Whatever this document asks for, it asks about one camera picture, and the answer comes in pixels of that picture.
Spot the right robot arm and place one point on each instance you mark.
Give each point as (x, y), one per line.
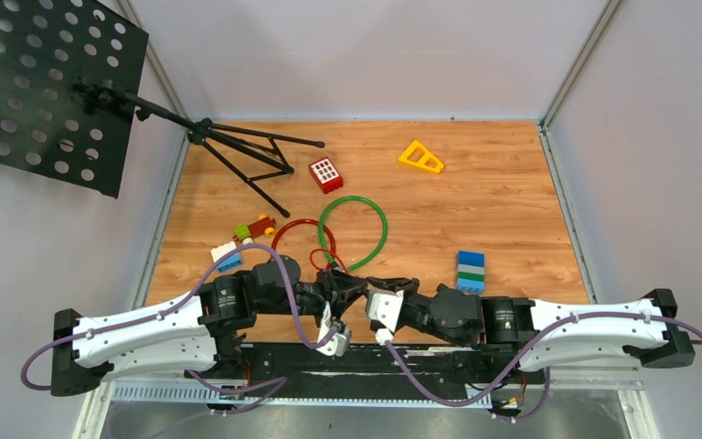
(534, 333)

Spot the red green toy car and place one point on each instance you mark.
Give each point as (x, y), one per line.
(248, 233)

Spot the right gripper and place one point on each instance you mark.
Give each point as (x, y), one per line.
(398, 285)

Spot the red window toy brick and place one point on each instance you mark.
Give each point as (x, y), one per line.
(325, 175)

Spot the black perforated music stand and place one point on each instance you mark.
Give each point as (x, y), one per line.
(70, 72)

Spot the blue green white brick stack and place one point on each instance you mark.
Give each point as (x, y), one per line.
(470, 272)

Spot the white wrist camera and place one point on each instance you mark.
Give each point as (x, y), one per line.
(383, 309)
(331, 336)

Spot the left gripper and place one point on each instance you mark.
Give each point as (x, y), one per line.
(340, 289)

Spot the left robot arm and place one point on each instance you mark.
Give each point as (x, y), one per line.
(197, 331)

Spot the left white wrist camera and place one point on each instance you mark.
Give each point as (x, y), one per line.
(331, 336)

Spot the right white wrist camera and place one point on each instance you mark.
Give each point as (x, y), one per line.
(383, 309)

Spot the red cable lock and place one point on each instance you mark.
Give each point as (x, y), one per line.
(324, 232)

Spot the yellow triangular toy piece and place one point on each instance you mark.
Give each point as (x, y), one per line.
(419, 157)

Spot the white blue toy brick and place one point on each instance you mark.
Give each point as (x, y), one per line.
(220, 257)

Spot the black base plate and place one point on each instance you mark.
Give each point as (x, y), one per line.
(365, 372)

